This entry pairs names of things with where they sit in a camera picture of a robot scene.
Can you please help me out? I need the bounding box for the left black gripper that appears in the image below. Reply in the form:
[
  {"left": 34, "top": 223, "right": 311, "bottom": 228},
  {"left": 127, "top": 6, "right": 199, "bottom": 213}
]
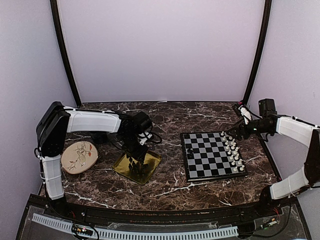
[{"left": 120, "top": 132, "right": 149, "bottom": 162}]

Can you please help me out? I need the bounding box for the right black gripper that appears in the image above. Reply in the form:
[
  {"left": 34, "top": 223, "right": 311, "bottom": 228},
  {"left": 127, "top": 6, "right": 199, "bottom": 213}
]
[{"left": 226, "top": 117, "right": 270, "bottom": 141}]

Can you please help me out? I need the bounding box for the gold square tray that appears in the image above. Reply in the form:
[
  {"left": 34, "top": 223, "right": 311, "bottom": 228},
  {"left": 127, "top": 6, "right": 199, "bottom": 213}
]
[{"left": 112, "top": 150, "right": 162, "bottom": 185}]

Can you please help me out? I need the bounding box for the black silver chess board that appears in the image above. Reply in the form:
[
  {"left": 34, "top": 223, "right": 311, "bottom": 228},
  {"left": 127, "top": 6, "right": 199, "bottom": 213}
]
[{"left": 180, "top": 131, "right": 248, "bottom": 182}]

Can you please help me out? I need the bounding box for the black chess pawn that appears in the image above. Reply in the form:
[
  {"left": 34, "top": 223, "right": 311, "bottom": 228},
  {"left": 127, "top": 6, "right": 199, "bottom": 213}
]
[{"left": 188, "top": 148, "right": 194, "bottom": 159}]

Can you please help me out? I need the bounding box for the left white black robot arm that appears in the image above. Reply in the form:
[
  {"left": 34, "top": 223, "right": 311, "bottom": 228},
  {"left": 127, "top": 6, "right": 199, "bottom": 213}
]
[{"left": 35, "top": 101, "right": 152, "bottom": 218}]

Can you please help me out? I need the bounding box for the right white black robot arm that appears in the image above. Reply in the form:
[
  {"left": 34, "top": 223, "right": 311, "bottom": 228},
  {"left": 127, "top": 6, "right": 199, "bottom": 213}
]
[{"left": 226, "top": 98, "right": 320, "bottom": 217}]

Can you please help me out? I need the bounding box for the white chess pieces row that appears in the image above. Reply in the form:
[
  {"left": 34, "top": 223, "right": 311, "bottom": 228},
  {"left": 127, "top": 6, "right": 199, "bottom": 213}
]
[{"left": 220, "top": 131, "right": 245, "bottom": 174}]

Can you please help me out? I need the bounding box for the pile of black chess pieces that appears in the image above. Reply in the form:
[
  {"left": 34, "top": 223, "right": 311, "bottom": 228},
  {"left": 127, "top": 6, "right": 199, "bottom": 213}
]
[{"left": 125, "top": 154, "right": 150, "bottom": 179}]

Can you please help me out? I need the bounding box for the dark blue mug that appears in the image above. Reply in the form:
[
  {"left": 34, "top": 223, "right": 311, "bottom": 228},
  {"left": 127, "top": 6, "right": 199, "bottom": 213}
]
[{"left": 90, "top": 132, "right": 108, "bottom": 145}]

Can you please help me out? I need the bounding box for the round painted wooden plate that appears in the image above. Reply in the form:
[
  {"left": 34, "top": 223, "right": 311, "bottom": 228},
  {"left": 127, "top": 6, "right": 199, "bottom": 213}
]
[{"left": 61, "top": 141, "right": 99, "bottom": 175}]

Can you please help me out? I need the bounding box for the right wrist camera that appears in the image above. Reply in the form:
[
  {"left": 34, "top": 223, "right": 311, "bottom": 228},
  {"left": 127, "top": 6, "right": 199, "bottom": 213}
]
[{"left": 232, "top": 103, "right": 252, "bottom": 125}]

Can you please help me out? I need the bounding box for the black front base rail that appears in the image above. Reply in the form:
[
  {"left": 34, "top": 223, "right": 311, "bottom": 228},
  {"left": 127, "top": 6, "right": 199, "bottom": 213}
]
[{"left": 24, "top": 193, "right": 283, "bottom": 227}]

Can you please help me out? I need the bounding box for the white slotted cable duct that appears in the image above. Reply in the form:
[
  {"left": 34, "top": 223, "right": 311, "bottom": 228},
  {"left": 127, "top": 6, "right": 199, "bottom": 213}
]
[{"left": 31, "top": 213, "right": 239, "bottom": 240}]

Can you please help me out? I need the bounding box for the right black frame post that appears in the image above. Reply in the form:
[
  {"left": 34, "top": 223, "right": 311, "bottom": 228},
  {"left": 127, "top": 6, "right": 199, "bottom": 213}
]
[{"left": 242, "top": 0, "right": 272, "bottom": 105}]

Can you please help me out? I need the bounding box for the black frame post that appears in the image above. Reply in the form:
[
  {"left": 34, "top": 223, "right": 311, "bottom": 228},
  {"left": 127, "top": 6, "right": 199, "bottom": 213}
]
[
  {"left": 49, "top": 0, "right": 82, "bottom": 107},
  {"left": 242, "top": 0, "right": 272, "bottom": 105}
]

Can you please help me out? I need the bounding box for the left black frame post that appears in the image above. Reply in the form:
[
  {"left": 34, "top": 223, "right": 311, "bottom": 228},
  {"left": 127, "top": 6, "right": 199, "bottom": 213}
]
[{"left": 49, "top": 0, "right": 82, "bottom": 107}]

